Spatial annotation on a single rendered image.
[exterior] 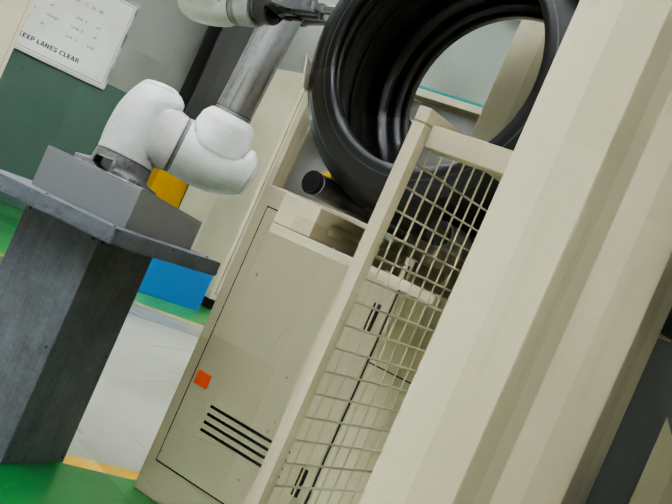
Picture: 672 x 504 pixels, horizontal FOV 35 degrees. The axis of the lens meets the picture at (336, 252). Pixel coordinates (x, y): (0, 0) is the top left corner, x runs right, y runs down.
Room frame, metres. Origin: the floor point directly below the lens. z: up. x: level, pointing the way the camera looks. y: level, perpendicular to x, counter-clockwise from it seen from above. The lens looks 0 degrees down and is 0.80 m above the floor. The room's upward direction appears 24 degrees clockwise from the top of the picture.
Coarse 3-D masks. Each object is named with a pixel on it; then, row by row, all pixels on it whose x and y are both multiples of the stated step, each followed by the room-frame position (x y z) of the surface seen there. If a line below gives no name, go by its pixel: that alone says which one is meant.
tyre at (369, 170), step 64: (384, 0) 2.08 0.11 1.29; (448, 0) 2.14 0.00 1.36; (512, 0) 2.09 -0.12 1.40; (576, 0) 1.73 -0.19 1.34; (320, 64) 1.96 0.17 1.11; (384, 64) 2.18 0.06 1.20; (320, 128) 1.93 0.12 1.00; (384, 128) 2.18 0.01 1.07; (512, 128) 1.72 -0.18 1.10; (448, 192) 1.77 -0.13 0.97
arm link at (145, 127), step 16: (144, 80) 2.74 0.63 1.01; (128, 96) 2.71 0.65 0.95; (144, 96) 2.69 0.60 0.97; (160, 96) 2.70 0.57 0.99; (176, 96) 2.73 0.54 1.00; (128, 112) 2.69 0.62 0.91; (144, 112) 2.68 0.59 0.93; (160, 112) 2.70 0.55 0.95; (176, 112) 2.72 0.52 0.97; (112, 128) 2.69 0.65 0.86; (128, 128) 2.68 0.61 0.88; (144, 128) 2.68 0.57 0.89; (160, 128) 2.69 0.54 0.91; (176, 128) 2.71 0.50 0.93; (112, 144) 2.68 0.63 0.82; (128, 144) 2.68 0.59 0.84; (144, 144) 2.69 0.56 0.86; (160, 144) 2.70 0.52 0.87; (176, 144) 2.71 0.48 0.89; (144, 160) 2.70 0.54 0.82; (160, 160) 2.72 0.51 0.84
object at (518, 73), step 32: (544, 32) 2.16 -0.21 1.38; (512, 64) 2.18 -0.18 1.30; (512, 96) 2.17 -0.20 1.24; (480, 128) 2.19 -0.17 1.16; (448, 288) 2.14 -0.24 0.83; (416, 320) 2.16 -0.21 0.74; (384, 352) 2.18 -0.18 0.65; (384, 384) 2.17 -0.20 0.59; (384, 416) 2.15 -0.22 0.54; (320, 480) 2.19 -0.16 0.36; (352, 480) 2.16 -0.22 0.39
